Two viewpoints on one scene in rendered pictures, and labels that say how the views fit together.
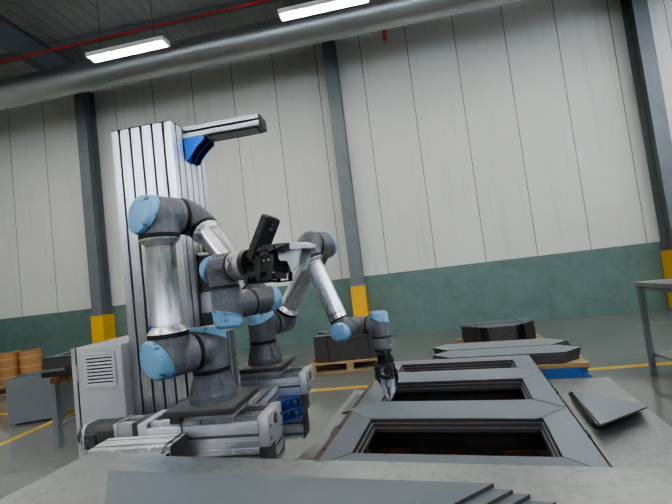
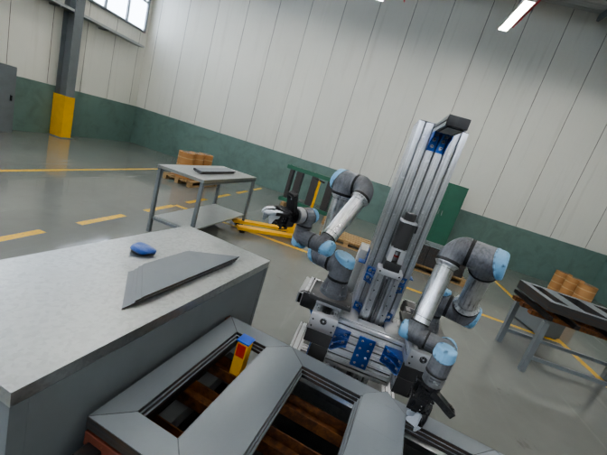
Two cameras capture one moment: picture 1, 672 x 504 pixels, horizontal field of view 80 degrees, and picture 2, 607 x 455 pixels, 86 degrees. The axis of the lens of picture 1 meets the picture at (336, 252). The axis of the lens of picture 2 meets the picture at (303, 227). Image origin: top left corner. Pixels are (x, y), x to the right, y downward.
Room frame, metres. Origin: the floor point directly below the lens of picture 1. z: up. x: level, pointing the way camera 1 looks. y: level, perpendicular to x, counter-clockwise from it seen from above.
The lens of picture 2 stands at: (1.03, -1.21, 1.74)
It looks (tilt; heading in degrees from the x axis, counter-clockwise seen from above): 13 degrees down; 90
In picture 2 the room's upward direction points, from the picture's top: 17 degrees clockwise
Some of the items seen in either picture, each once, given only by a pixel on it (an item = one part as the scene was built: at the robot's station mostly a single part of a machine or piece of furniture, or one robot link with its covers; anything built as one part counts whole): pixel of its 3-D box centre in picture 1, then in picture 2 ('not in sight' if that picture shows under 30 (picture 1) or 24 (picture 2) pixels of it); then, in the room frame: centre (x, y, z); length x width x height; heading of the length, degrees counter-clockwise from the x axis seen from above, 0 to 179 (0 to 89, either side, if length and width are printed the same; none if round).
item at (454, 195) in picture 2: not in sight; (437, 213); (4.89, 8.82, 0.98); 1.00 x 0.49 x 1.95; 171
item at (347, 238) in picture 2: not in sight; (348, 240); (2.11, 5.82, 0.07); 1.20 x 0.80 x 0.14; 169
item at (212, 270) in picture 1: (222, 269); (306, 216); (1.04, 0.30, 1.43); 0.11 x 0.08 x 0.09; 56
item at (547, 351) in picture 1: (500, 352); not in sight; (2.37, -0.89, 0.82); 0.80 x 0.40 x 0.06; 73
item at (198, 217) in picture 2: not in sight; (208, 199); (-0.51, 3.89, 0.49); 1.80 x 0.70 x 0.99; 79
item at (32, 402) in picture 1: (42, 395); (540, 311); (5.27, 4.03, 0.29); 0.62 x 0.43 x 0.57; 98
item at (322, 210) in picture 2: not in sight; (311, 194); (1.03, 7.40, 0.58); 1.60 x 0.60 x 1.17; 167
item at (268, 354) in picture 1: (264, 350); (426, 318); (1.79, 0.37, 1.09); 0.15 x 0.15 x 0.10
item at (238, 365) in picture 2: not in sight; (239, 360); (0.95, 0.04, 0.78); 0.05 x 0.05 x 0.19; 73
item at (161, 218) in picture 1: (164, 285); (333, 219); (1.19, 0.52, 1.41); 0.15 x 0.12 x 0.55; 146
